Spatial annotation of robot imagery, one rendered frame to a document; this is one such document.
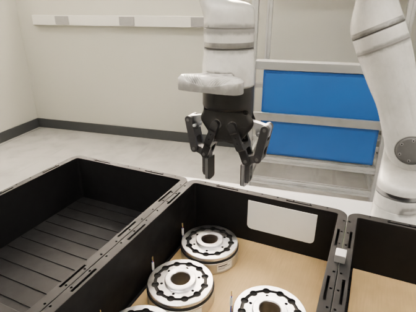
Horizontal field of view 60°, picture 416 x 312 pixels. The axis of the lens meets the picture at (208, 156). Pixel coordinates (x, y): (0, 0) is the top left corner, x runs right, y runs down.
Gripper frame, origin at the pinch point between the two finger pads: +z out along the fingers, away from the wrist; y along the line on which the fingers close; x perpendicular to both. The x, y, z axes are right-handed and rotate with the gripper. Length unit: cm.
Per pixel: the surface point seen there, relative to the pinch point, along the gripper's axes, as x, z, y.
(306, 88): -174, 21, 23
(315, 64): -174, 7, 19
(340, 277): 7.7, 7.6, -19.3
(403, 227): -8.5, 7.7, -26.7
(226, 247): 0.2, 14.4, -0.2
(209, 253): 3.1, 14.2, 1.7
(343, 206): -53, 30, -15
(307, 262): -6.2, 17.5, -13.3
